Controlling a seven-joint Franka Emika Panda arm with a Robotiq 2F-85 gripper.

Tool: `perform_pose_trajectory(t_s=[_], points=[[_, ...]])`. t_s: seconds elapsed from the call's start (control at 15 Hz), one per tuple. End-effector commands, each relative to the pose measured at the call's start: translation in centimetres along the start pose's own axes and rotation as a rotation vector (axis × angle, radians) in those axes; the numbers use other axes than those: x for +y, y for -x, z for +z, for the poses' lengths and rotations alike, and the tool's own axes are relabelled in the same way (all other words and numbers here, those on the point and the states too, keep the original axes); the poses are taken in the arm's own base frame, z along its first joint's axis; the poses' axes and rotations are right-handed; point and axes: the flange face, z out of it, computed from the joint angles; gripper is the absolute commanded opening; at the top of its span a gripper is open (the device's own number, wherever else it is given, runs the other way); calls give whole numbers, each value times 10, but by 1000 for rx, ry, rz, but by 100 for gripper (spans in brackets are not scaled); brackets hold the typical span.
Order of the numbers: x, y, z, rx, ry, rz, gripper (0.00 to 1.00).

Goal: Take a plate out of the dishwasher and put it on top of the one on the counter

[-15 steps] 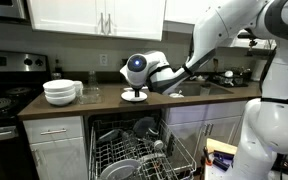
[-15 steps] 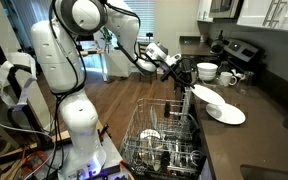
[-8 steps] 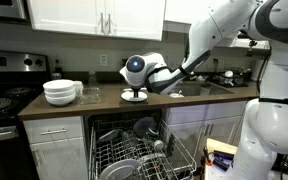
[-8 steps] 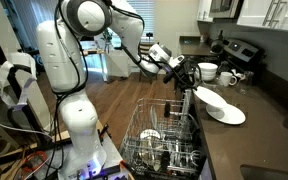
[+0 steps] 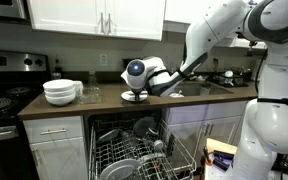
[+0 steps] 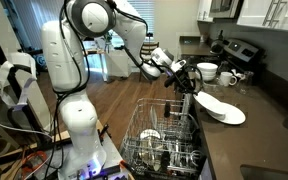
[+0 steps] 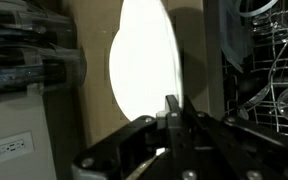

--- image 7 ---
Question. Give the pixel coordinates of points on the translucent plastic container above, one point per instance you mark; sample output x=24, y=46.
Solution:
x=234, y=33

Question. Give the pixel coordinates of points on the white dinner plate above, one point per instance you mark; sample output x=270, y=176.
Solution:
x=144, y=60

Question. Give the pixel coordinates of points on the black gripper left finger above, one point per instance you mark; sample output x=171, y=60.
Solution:
x=144, y=140

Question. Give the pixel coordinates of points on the clear glass food container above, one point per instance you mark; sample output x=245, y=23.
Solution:
x=34, y=73

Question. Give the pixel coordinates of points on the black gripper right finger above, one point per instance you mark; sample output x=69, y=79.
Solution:
x=237, y=150

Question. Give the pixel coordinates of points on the white wall outlet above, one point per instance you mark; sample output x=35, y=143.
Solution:
x=10, y=146

